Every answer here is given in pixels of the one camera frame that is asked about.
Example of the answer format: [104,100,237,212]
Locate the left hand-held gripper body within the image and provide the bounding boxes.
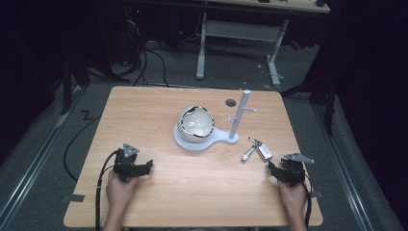
[113,142,140,184]

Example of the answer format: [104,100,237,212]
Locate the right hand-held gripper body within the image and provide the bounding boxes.
[279,152,316,188]

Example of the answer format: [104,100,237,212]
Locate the person's right hand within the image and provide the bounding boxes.
[277,179,308,216]

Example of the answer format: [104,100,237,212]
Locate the person's left hand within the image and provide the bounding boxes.
[105,169,140,211]

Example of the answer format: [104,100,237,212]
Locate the silver car key fob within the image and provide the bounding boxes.
[257,142,274,163]

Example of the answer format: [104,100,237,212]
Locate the silver cylinder key pendant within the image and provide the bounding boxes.
[241,144,259,163]

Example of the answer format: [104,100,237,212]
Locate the white key stand with pegs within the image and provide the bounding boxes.
[172,90,258,152]

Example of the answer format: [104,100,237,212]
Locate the white egg-shaped bowl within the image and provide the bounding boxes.
[176,105,216,144]

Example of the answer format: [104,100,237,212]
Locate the dark tripod stand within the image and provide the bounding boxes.
[280,71,339,137]

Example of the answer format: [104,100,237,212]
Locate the dark metal stand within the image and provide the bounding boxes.
[60,56,74,116]

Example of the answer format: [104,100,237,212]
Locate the black computer tower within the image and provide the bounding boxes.
[120,5,146,65]

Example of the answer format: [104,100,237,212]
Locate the white-framed wooden desk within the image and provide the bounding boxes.
[195,0,332,87]

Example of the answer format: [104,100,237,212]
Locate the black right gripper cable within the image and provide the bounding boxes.
[300,172,314,229]

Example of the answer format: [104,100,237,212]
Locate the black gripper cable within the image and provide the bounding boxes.
[94,149,120,231]
[300,172,314,229]

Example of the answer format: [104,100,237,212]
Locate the metal floor rail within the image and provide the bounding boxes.
[312,104,375,231]
[0,86,87,222]

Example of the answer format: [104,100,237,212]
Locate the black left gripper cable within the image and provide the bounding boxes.
[94,149,120,231]

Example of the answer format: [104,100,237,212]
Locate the black floor cable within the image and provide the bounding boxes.
[144,48,170,89]
[63,115,102,183]
[132,41,149,87]

